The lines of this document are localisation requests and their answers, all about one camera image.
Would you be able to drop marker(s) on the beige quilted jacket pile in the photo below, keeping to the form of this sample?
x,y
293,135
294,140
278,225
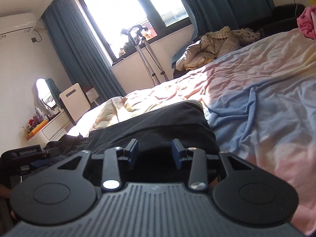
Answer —
x,y
214,45

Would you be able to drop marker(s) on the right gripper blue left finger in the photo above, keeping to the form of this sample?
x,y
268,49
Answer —
x,y
116,161

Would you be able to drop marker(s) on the white dresser table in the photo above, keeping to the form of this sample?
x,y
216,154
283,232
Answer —
x,y
52,131

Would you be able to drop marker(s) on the black sofa chair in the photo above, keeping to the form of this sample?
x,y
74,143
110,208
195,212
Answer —
x,y
283,19

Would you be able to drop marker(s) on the pink fleece blanket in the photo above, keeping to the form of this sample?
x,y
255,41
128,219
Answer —
x,y
306,22

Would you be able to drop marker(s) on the black hooded garment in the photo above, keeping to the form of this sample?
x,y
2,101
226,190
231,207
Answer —
x,y
154,131

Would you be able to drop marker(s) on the yellow plush pillow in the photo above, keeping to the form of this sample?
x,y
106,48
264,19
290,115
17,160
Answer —
x,y
312,2

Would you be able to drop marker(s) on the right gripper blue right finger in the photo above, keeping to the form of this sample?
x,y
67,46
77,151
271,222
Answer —
x,y
194,160

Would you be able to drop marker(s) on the white panel appliance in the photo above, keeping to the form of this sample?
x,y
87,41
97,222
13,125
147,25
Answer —
x,y
75,101

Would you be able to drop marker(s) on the white air conditioner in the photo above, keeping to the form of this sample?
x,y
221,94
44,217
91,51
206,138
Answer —
x,y
18,23

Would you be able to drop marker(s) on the oval vanity mirror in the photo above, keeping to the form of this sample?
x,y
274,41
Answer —
x,y
44,94

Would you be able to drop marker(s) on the window with dark frame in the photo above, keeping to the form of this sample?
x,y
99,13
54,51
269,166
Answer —
x,y
158,18

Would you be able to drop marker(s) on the teal curtain right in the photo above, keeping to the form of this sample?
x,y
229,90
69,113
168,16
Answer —
x,y
212,15

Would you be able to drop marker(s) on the teal curtain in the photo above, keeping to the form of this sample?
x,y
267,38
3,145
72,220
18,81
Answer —
x,y
77,51
212,15

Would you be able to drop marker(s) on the pastel rainbow bed sheet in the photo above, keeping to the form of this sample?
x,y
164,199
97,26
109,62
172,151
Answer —
x,y
260,103

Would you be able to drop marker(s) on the teal curtain left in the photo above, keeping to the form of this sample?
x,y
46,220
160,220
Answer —
x,y
77,51

